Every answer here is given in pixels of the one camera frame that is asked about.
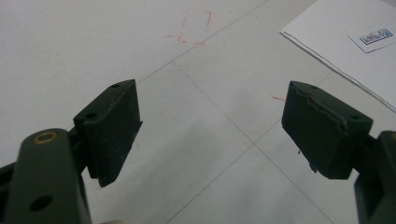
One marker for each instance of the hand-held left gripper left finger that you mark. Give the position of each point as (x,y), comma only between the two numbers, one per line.
(110,130)

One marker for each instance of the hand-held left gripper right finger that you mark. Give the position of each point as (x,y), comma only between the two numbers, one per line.
(323,137)

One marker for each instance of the small white paper sheet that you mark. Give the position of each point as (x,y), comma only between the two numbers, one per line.
(342,37)

